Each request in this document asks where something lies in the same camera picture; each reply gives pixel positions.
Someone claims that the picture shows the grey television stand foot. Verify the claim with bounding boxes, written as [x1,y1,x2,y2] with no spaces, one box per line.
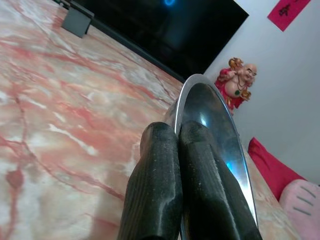
[61,5,95,39]

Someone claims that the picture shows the red laughing Buddha figurine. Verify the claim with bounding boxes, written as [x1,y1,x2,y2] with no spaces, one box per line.
[214,56,259,116]

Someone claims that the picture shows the red paper wall banner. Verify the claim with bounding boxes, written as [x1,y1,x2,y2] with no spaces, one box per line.
[266,0,312,33]

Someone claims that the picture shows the shallow steel plate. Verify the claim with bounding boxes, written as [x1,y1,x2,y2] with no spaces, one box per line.
[163,73,260,240]

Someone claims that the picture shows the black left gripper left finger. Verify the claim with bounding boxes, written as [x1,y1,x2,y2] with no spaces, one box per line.
[119,121,184,240]

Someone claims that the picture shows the red cushion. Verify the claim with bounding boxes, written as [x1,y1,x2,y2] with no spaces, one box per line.
[247,136,307,201]

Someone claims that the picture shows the pink plush toy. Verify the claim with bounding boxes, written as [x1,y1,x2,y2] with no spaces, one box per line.
[278,179,320,240]

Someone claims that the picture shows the black flat-screen television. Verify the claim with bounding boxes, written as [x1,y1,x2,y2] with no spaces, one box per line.
[53,0,250,84]

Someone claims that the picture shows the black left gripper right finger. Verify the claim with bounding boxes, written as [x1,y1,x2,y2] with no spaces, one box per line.
[178,120,263,240]

